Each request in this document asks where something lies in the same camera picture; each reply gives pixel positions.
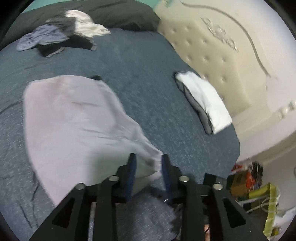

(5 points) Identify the black garment with white stripe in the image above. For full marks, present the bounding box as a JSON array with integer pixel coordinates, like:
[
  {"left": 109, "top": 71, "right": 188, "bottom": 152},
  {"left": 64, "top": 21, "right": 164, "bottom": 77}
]
[{"left": 37, "top": 34, "right": 97, "bottom": 58}]

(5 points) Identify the white crumpled garment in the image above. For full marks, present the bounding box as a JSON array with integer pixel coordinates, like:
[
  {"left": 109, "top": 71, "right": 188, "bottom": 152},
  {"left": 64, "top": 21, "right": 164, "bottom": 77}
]
[{"left": 64, "top": 10, "right": 112, "bottom": 39}]

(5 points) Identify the brown box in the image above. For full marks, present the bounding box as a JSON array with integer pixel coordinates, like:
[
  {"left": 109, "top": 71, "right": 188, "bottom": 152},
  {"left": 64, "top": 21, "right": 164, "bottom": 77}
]
[{"left": 230, "top": 173, "right": 250, "bottom": 197}]

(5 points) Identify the white and grey folded garment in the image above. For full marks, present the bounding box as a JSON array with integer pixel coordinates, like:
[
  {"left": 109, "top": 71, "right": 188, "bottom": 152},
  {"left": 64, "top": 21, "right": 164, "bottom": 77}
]
[{"left": 174, "top": 70, "right": 233, "bottom": 136}]

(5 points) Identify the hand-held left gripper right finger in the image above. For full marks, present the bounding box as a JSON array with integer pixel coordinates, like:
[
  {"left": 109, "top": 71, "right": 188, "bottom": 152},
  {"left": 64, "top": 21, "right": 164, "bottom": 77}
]
[{"left": 161, "top": 153, "right": 269, "bottom": 241}]

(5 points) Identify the dark grey long pillow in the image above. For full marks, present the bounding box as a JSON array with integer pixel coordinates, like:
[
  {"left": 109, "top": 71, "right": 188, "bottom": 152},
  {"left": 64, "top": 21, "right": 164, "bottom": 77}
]
[{"left": 0, "top": 0, "right": 162, "bottom": 50}]

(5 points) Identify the cream tufted headboard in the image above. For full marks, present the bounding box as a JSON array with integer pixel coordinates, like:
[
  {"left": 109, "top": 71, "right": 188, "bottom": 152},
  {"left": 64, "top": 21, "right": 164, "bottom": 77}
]
[{"left": 153, "top": 0, "right": 296, "bottom": 145}]

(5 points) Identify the red and orange packet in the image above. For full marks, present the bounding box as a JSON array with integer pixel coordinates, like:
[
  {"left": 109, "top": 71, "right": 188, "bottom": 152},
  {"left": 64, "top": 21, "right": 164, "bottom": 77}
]
[{"left": 232, "top": 162, "right": 264, "bottom": 193}]

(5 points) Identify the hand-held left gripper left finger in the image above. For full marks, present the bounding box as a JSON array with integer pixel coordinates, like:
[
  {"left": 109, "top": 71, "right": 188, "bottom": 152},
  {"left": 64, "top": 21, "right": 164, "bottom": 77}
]
[{"left": 29, "top": 153, "right": 137, "bottom": 241}]

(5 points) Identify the grey jacket with black trim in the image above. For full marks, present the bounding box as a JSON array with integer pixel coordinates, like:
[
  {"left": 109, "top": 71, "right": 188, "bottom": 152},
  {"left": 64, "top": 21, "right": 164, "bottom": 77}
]
[{"left": 23, "top": 75, "right": 165, "bottom": 207}]

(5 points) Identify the dark grey crumpled garment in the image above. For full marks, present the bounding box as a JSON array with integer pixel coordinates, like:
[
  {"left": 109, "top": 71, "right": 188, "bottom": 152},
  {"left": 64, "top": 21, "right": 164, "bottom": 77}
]
[{"left": 46, "top": 17, "right": 77, "bottom": 38}]

